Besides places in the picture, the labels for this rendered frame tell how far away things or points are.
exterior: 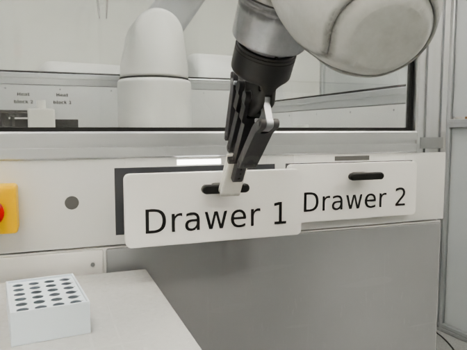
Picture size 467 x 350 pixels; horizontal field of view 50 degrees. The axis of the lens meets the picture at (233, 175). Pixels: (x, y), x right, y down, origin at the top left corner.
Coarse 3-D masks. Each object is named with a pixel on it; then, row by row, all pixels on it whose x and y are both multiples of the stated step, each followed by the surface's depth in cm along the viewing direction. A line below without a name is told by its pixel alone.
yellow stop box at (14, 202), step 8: (0, 184) 75; (8, 184) 75; (16, 184) 76; (0, 192) 72; (8, 192) 73; (16, 192) 74; (0, 200) 73; (8, 200) 73; (16, 200) 74; (8, 208) 73; (16, 208) 74; (8, 216) 73; (16, 216) 74; (0, 224) 73; (8, 224) 73; (16, 224) 74; (0, 232) 73; (8, 232) 73; (16, 232) 74
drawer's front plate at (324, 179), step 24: (288, 168) 92; (312, 168) 93; (336, 168) 95; (360, 168) 97; (384, 168) 99; (408, 168) 101; (336, 192) 96; (360, 192) 98; (384, 192) 100; (408, 192) 102; (312, 216) 94; (336, 216) 96; (360, 216) 98; (384, 216) 100
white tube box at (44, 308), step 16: (16, 288) 62; (32, 288) 63; (48, 288) 62; (64, 288) 63; (80, 288) 61; (16, 304) 57; (32, 304) 57; (48, 304) 57; (64, 304) 56; (80, 304) 56; (16, 320) 53; (32, 320) 54; (48, 320) 55; (64, 320) 56; (80, 320) 57; (16, 336) 54; (32, 336) 54; (48, 336) 55; (64, 336) 56
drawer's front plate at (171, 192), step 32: (128, 192) 73; (160, 192) 74; (192, 192) 76; (256, 192) 80; (288, 192) 82; (128, 224) 73; (160, 224) 75; (192, 224) 76; (224, 224) 78; (256, 224) 80; (288, 224) 82
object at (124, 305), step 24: (0, 288) 73; (96, 288) 73; (120, 288) 73; (144, 288) 73; (0, 312) 63; (96, 312) 63; (120, 312) 63; (144, 312) 63; (168, 312) 63; (0, 336) 56; (72, 336) 56; (96, 336) 56; (120, 336) 56; (144, 336) 56; (168, 336) 56
